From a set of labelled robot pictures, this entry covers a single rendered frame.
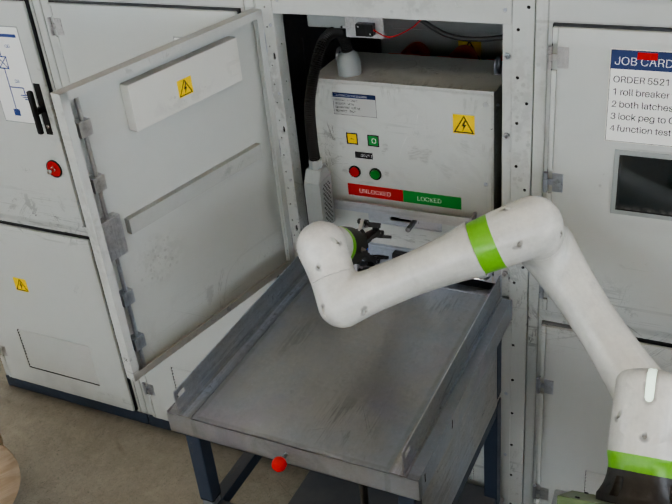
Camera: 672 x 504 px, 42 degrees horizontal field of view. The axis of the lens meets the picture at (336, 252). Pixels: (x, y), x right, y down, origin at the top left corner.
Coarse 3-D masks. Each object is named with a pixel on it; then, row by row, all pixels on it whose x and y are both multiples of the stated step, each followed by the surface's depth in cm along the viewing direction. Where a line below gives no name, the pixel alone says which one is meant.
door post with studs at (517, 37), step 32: (512, 32) 194; (512, 64) 198; (512, 96) 201; (512, 128) 205; (512, 160) 209; (512, 192) 214; (512, 288) 228; (512, 320) 233; (512, 352) 238; (512, 384) 244; (512, 416) 250; (512, 448) 256; (512, 480) 263
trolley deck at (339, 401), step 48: (288, 336) 225; (336, 336) 223; (384, 336) 221; (432, 336) 219; (240, 384) 210; (288, 384) 208; (336, 384) 207; (384, 384) 205; (432, 384) 204; (192, 432) 203; (240, 432) 196; (288, 432) 194; (336, 432) 193; (384, 432) 192; (432, 432) 190; (384, 480) 183
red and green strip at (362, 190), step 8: (352, 184) 239; (352, 192) 240; (360, 192) 239; (368, 192) 238; (376, 192) 236; (384, 192) 235; (392, 192) 234; (400, 192) 233; (408, 192) 232; (416, 192) 231; (400, 200) 234; (408, 200) 233; (416, 200) 232; (424, 200) 231; (432, 200) 230; (440, 200) 229; (448, 200) 228; (456, 200) 227; (456, 208) 228
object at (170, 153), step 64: (128, 64) 190; (192, 64) 204; (256, 64) 226; (64, 128) 182; (128, 128) 198; (192, 128) 214; (256, 128) 232; (128, 192) 202; (192, 192) 216; (256, 192) 239; (128, 256) 207; (192, 256) 225; (256, 256) 246; (128, 320) 212; (192, 320) 231
